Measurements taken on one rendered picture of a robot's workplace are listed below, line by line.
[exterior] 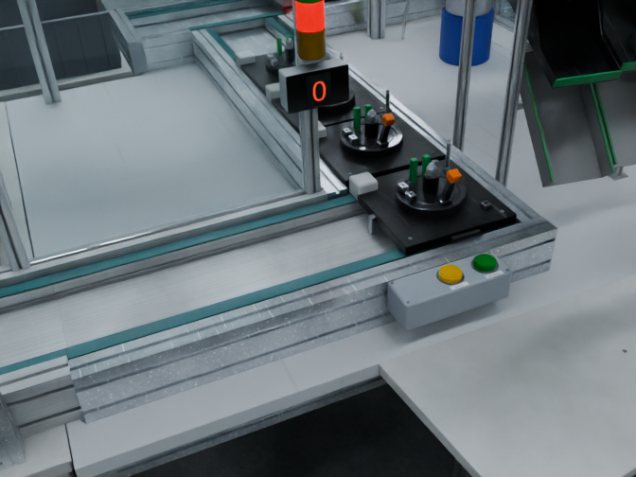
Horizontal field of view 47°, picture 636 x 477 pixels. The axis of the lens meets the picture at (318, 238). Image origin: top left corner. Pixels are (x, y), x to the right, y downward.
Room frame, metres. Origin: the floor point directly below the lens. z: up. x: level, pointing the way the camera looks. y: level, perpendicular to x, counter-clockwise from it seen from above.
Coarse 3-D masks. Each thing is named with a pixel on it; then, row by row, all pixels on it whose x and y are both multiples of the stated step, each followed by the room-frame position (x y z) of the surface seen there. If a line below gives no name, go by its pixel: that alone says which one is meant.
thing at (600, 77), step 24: (552, 0) 1.42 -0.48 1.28; (576, 0) 1.41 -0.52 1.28; (552, 24) 1.36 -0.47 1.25; (576, 24) 1.36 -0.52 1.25; (600, 24) 1.32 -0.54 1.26; (552, 48) 1.30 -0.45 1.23; (576, 48) 1.30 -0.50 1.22; (600, 48) 1.30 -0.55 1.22; (552, 72) 1.22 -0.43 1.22; (576, 72) 1.25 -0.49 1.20; (600, 72) 1.25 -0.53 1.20
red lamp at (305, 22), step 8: (296, 8) 1.23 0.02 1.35; (304, 8) 1.22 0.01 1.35; (312, 8) 1.21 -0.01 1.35; (320, 8) 1.22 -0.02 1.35; (296, 16) 1.23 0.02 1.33; (304, 16) 1.22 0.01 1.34; (312, 16) 1.21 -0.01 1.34; (320, 16) 1.22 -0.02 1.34; (296, 24) 1.23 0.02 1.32; (304, 24) 1.22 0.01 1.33; (312, 24) 1.21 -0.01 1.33; (320, 24) 1.22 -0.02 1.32
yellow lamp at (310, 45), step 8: (296, 32) 1.24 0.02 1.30; (304, 32) 1.22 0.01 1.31; (312, 32) 1.22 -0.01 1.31; (320, 32) 1.22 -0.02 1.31; (304, 40) 1.22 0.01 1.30; (312, 40) 1.21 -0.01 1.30; (320, 40) 1.22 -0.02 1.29; (304, 48) 1.22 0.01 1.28; (312, 48) 1.21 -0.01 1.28; (320, 48) 1.22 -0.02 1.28; (304, 56) 1.22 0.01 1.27; (312, 56) 1.21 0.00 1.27; (320, 56) 1.22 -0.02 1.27
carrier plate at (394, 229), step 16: (384, 176) 1.29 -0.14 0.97; (400, 176) 1.29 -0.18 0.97; (464, 176) 1.28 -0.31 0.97; (368, 192) 1.23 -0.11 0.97; (384, 192) 1.23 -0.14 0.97; (480, 192) 1.21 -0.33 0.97; (368, 208) 1.18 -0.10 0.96; (384, 208) 1.17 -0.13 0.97; (464, 208) 1.16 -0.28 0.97; (480, 208) 1.16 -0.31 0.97; (496, 208) 1.15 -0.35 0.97; (384, 224) 1.12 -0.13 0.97; (400, 224) 1.11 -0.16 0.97; (416, 224) 1.11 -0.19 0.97; (432, 224) 1.11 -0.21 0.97; (448, 224) 1.11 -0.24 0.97; (464, 224) 1.11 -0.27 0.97; (480, 224) 1.10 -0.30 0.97; (496, 224) 1.12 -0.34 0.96; (400, 240) 1.06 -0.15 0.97; (416, 240) 1.06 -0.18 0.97; (432, 240) 1.06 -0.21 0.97; (448, 240) 1.08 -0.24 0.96
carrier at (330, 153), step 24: (360, 120) 1.47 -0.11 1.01; (336, 144) 1.44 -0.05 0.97; (360, 144) 1.40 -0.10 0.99; (384, 144) 1.38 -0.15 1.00; (408, 144) 1.42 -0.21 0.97; (432, 144) 1.42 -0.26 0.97; (336, 168) 1.33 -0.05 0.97; (360, 168) 1.33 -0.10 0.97; (384, 168) 1.32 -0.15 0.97; (408, 168) 1.34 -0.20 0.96
